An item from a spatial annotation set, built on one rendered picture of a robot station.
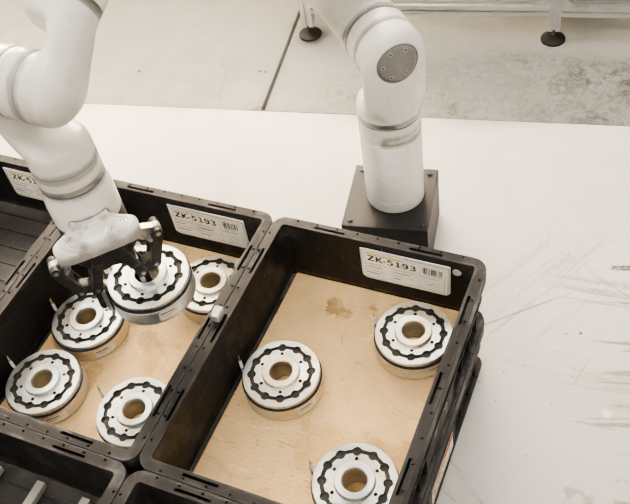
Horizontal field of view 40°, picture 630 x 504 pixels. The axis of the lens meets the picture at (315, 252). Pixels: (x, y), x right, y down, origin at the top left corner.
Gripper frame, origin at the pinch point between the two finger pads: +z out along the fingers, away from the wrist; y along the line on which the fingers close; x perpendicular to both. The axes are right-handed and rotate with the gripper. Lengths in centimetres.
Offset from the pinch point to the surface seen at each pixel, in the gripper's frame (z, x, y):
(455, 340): 7.2, 21.0, -33.4
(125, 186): 7.3, -25.8, -4.7
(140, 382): 14.0, 3.4, 3.1
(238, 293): 7.2, 1.5, -12.7
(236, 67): 101, -170, -55
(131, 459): 7.2, 17.9, 6.3
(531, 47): 101, -125, -144
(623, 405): 30, 27, -56
